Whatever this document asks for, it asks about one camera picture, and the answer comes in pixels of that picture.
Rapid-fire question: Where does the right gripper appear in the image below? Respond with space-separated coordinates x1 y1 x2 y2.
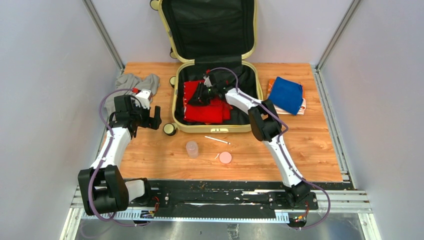
188 81 218 107

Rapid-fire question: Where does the blue cloth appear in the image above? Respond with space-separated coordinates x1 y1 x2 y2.
267 76 304 116

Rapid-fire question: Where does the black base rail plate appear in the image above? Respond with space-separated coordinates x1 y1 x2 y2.
148 179 319 220

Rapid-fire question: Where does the white toothbrush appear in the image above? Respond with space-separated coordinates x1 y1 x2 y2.
204 135 231 145

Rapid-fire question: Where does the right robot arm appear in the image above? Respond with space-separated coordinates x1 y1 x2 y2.
187 69 311 209

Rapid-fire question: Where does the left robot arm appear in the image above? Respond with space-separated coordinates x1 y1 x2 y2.
77 90 162 218

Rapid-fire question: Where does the orange white towel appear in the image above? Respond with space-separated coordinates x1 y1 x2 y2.
266 78 307 116

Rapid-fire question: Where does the clear plastic cup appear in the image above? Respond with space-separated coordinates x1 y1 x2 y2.
185 140 199 159

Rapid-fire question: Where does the grey crumpled cloth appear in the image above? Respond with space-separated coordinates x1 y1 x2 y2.
104 73 160 115

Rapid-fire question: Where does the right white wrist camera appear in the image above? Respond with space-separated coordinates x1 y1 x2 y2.
203 75 213 88

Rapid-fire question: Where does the cream open suitcase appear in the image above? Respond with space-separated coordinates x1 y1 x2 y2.
150 0 264 133

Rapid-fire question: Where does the red shirt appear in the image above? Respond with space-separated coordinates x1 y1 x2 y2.
183 80 233 125

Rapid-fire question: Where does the pink round lid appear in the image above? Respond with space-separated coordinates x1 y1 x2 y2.
218 151 233 164

